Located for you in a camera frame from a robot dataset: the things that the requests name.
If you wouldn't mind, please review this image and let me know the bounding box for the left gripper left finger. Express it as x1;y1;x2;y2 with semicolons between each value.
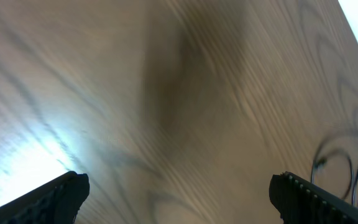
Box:
0;171;90;224

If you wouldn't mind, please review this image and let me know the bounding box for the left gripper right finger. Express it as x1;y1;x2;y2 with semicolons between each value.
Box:
268;172;358;224

